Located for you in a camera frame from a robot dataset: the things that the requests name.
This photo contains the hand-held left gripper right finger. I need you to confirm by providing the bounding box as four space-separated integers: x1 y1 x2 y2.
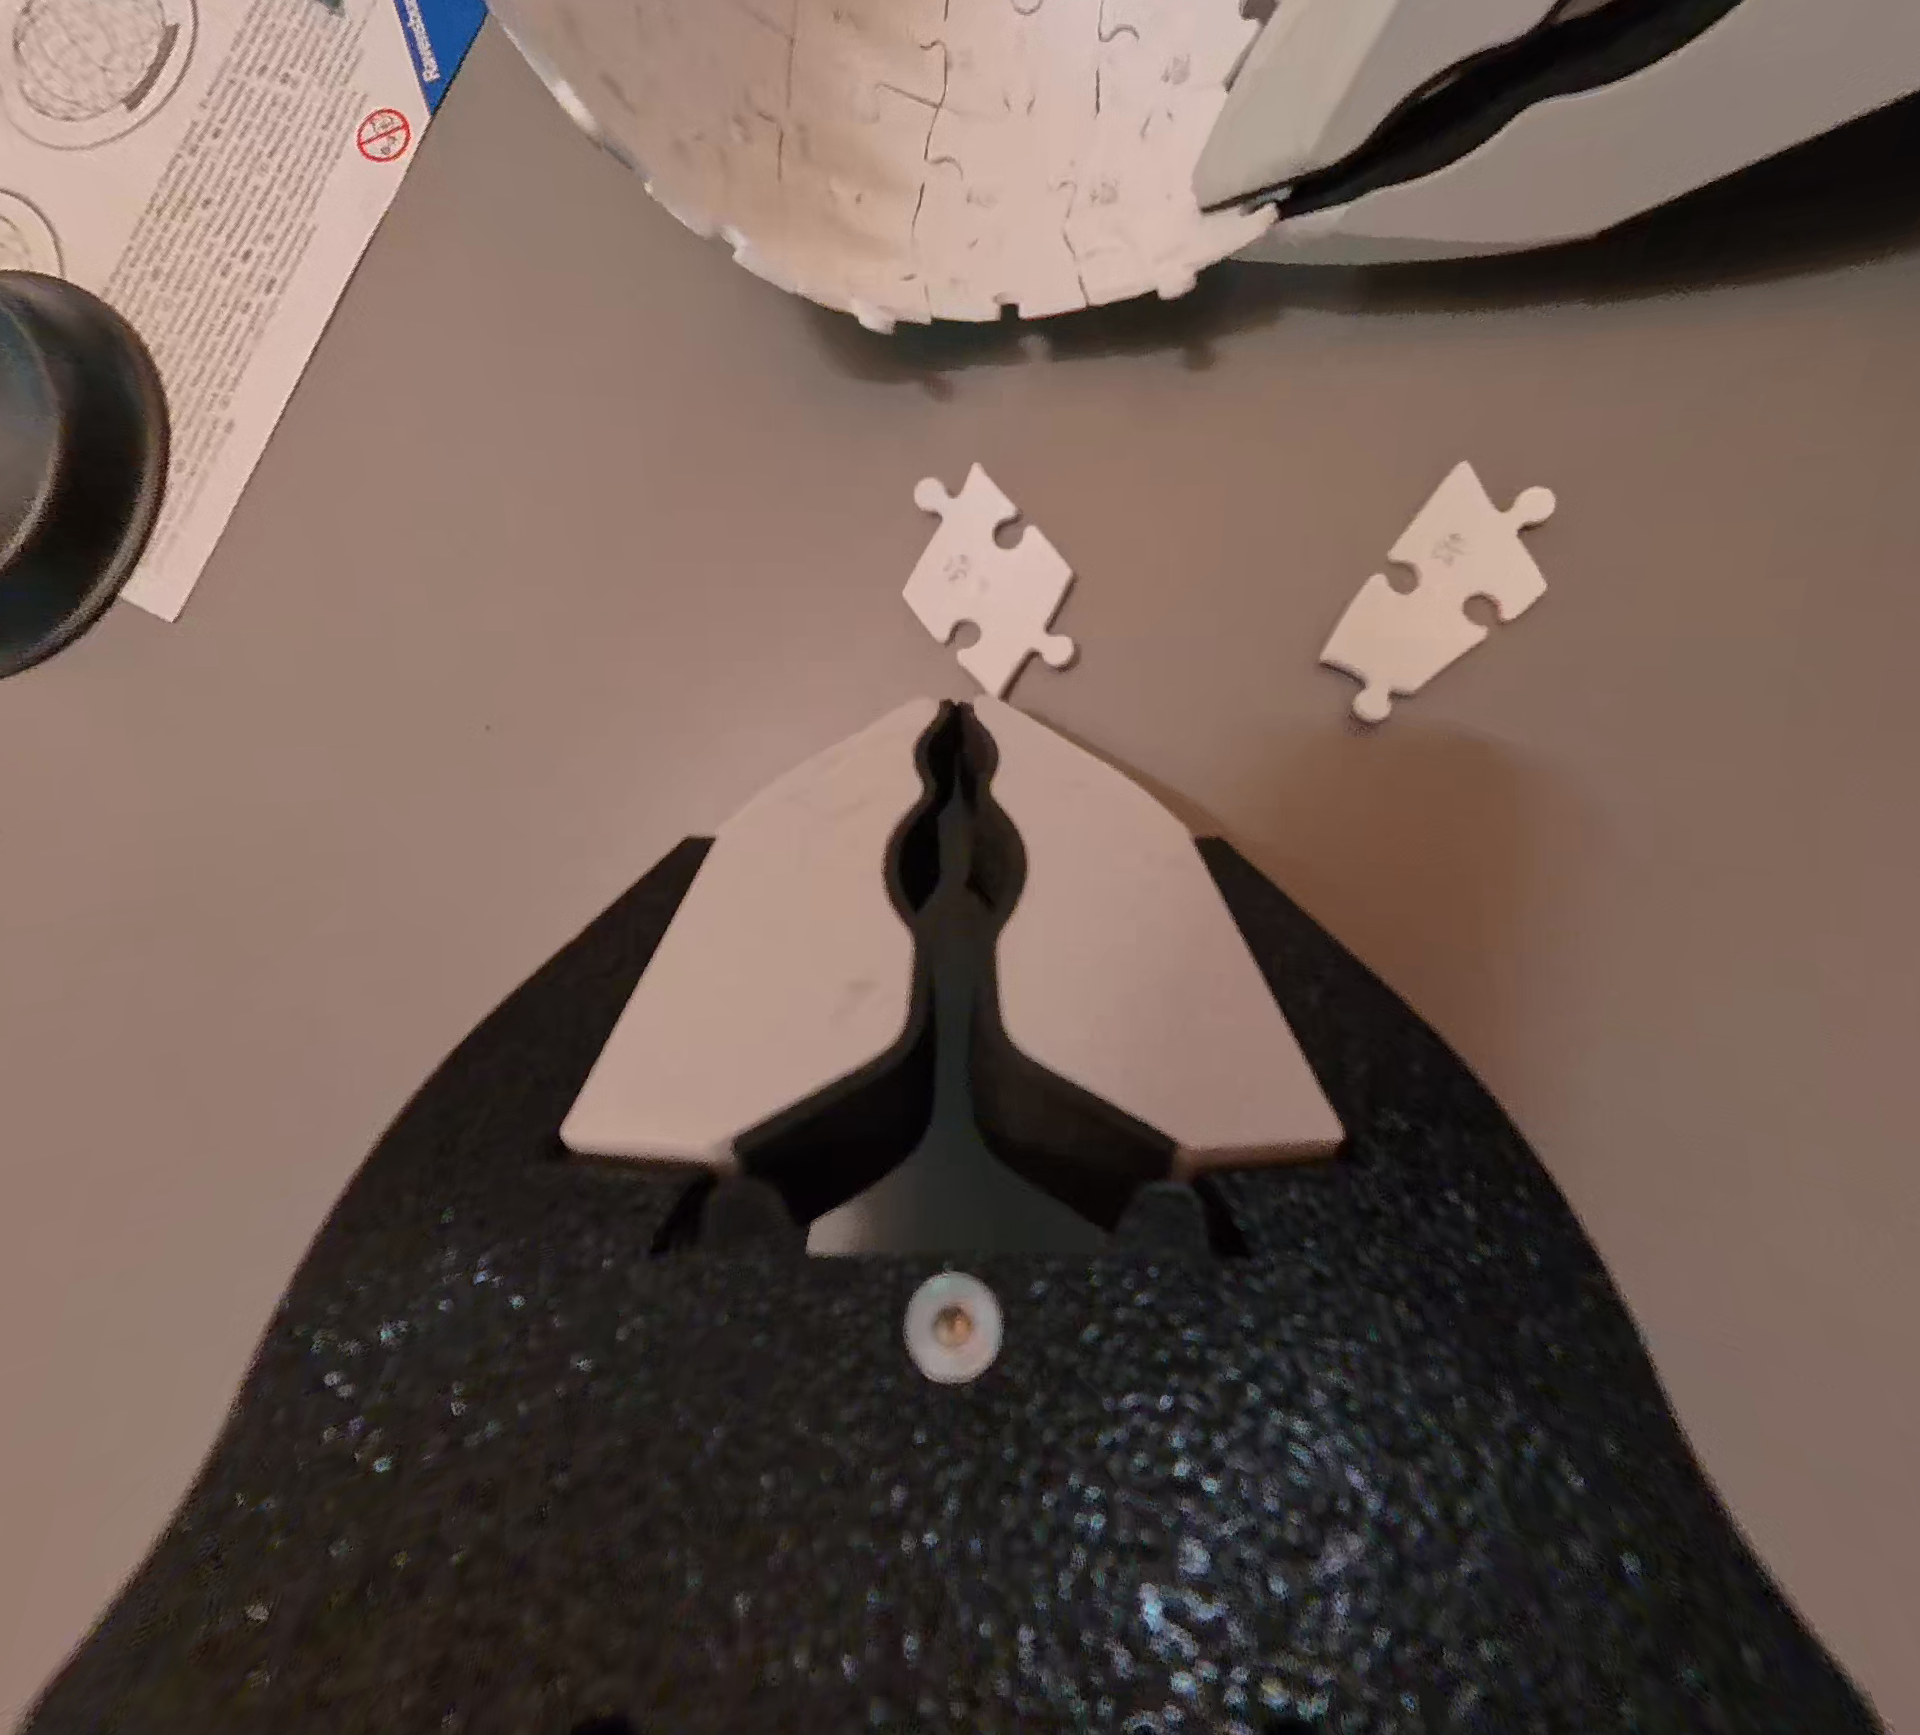
966 703 1344 1227

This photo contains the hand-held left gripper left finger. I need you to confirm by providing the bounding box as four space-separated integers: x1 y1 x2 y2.
558 699 956 1219

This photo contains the white puzzle piece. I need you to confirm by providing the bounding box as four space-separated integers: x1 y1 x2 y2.
900 463 1080 699
1321 463 1559 723

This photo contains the partly built puzzle ball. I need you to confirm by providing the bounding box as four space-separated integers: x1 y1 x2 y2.
375 0 1360 333

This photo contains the black round ball stand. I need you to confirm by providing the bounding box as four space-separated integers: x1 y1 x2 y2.
0 271 171 679

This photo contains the white paper leaflet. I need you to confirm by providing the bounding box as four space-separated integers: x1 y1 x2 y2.
0 0 491 621

